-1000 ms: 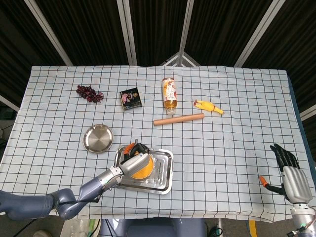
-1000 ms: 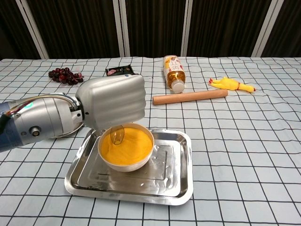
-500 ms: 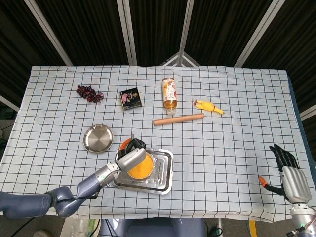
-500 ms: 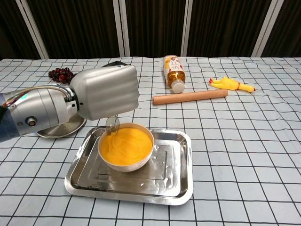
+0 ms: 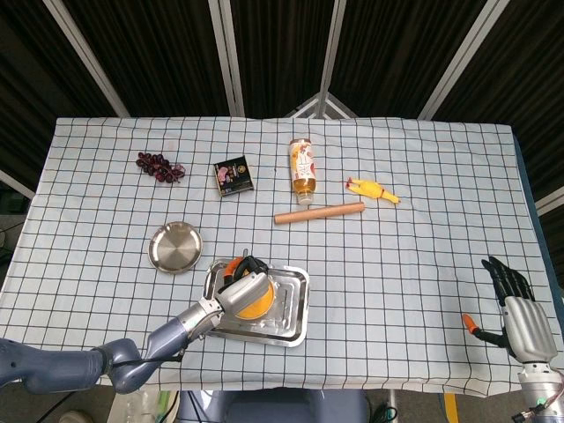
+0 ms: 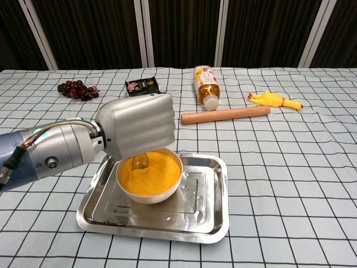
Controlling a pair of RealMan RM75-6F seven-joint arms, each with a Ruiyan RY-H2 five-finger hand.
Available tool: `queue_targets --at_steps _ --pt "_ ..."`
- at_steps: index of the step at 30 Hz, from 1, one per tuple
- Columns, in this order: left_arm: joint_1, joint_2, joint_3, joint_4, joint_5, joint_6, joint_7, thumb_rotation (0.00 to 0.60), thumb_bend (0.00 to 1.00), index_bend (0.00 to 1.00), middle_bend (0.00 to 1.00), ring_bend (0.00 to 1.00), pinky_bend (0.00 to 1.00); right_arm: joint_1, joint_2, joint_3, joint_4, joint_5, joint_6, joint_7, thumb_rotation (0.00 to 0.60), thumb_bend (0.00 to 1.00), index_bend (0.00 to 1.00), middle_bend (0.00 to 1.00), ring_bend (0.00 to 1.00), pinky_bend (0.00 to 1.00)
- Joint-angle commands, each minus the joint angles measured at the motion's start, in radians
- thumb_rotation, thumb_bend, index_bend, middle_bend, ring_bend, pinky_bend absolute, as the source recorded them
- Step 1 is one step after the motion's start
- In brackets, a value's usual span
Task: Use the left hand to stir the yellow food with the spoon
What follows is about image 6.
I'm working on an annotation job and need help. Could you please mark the wooden rolling pin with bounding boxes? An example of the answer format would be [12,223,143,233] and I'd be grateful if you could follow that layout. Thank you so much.
[180,106,272,126]

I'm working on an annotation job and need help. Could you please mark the clear plastic spoon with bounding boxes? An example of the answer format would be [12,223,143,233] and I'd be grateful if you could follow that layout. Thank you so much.
[131,152,150,171]

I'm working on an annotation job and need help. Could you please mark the white black checked tablecloth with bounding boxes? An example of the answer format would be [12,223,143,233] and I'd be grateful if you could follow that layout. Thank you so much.
[0,66,357,268]

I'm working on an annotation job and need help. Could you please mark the yellow rubber chicken toy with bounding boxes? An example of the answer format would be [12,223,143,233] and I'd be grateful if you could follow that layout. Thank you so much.
[247,90,305,112]

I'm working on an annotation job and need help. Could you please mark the black luncheon meat tin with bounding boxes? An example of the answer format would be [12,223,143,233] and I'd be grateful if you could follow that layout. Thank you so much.
[124,77,162,98]

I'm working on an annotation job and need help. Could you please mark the cream round bowl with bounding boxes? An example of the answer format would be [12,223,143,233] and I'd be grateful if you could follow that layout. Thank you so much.
[115,147,184,205]

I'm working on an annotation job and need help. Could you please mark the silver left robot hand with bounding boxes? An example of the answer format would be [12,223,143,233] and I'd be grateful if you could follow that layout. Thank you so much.
[94,92,176,161]

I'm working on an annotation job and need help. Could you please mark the amber tea bottle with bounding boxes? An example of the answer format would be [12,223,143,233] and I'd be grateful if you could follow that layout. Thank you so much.
[193,65,221,112]

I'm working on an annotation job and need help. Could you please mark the rectangular steel tray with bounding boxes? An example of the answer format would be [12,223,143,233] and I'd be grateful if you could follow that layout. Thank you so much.
[76,149,230,245]

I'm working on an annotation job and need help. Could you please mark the dark red grape bunch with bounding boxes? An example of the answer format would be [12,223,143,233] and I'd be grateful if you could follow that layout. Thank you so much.
[57,79,100,102]

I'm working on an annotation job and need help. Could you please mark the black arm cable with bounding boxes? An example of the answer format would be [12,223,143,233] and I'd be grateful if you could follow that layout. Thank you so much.
[0,145,28,192]

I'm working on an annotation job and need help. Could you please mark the dark folding screen white frames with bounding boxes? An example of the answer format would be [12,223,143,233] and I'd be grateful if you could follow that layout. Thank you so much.
[0,0,357,71]

